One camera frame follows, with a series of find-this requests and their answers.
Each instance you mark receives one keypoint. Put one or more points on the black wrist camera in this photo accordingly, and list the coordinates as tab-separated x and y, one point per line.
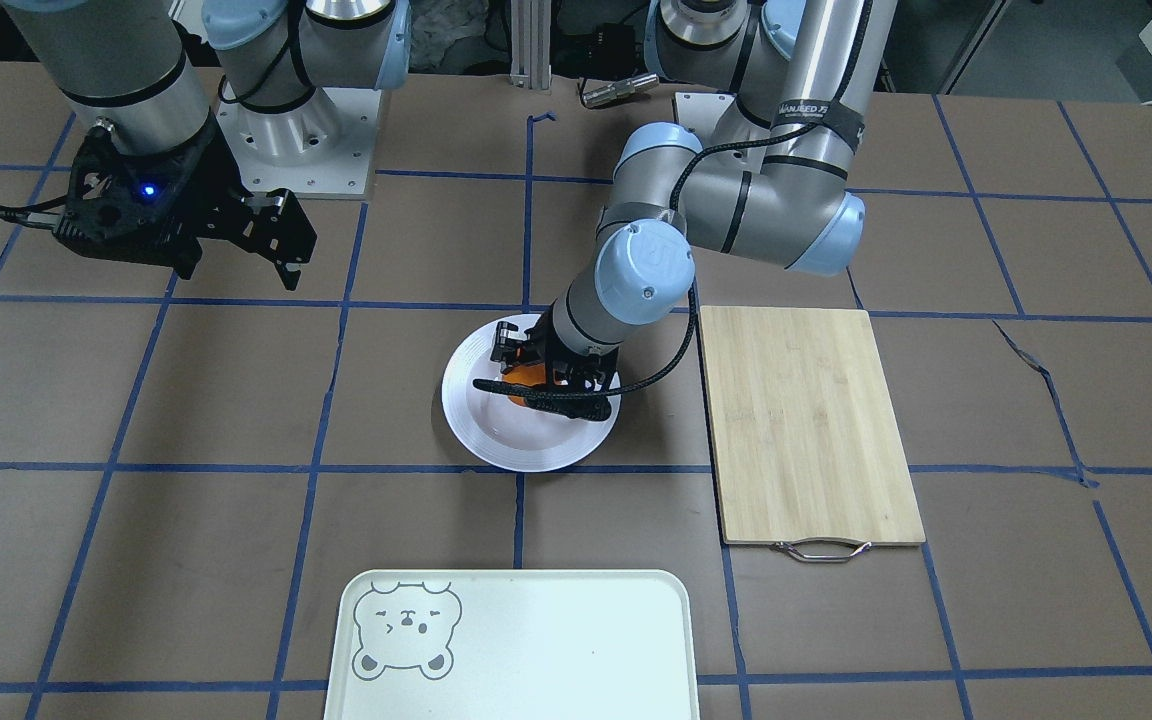
513	347

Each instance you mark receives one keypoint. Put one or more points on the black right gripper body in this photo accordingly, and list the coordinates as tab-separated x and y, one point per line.
213	197

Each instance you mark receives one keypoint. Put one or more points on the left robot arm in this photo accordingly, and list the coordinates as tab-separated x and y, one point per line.
768	184

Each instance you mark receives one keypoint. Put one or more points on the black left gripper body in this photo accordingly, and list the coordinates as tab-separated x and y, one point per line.
568	352

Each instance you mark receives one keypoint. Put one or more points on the orange fruit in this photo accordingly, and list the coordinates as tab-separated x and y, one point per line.
535	376

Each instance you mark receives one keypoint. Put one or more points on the aluminium frame post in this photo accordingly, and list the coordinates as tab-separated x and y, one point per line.
529	44

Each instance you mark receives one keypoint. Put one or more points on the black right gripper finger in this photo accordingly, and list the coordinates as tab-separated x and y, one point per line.
183	256
274	226

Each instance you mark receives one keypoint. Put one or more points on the white round plate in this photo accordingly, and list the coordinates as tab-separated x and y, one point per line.
505	434

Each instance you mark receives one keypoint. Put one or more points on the bamboo cutting board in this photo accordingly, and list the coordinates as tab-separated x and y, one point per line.
805	444

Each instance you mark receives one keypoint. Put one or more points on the cream bear tray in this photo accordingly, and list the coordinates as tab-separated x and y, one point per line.
513	644

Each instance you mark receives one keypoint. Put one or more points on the silver cylindrical connector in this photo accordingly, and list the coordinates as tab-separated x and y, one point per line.
616	91

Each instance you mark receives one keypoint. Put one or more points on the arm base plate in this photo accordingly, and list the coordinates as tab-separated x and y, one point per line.
698	112
322	150

